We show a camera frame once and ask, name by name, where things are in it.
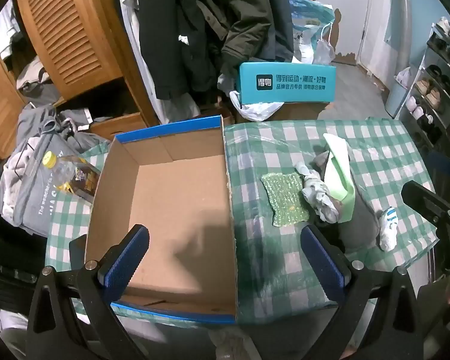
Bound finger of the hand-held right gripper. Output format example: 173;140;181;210
427;151;450;196
401;180;450;230

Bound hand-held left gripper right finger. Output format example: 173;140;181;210
300;225;424;360

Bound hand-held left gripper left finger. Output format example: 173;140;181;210
26;224;151;360

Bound white blue striped sock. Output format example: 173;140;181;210
377;206;400;253

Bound grey white patterned sock bundle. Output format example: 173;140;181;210
294;161;342;224

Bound blue-rimmed cardboard box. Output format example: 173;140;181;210
84;115;239;325

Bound green sparkly scouring cloth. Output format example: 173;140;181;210
260;172;310;228

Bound light green cloth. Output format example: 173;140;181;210
322;133;357;223

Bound group of shoes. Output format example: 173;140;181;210
405;18;450;136

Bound light blue bin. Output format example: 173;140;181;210
384;80;412;119

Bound metal shoe rack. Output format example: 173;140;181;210
394;17;450;149

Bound yellow-capped oil bottle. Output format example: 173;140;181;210
41;151;103;205

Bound green checked tablecloth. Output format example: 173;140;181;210
45;118;441;319

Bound brown cardboard box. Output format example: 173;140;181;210
270;101;335;121

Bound grey hoodie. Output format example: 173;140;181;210
17;104;111;151

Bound white plastic bag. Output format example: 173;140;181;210
229;90;286;122

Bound teal shoe box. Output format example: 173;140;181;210
238;62;337;105

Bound wooden wardrobe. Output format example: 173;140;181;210
0;0;164;160

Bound grey folded clothes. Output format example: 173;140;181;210
17;54;61;102

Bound blue plastic bag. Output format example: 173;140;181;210
288;0;337;64

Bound black hanging coat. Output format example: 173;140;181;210
139;0;227;102

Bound wooden louvered wardrobe door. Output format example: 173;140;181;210
15;0;125;100

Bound olive hanging jacket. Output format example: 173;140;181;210
195;0;287;80

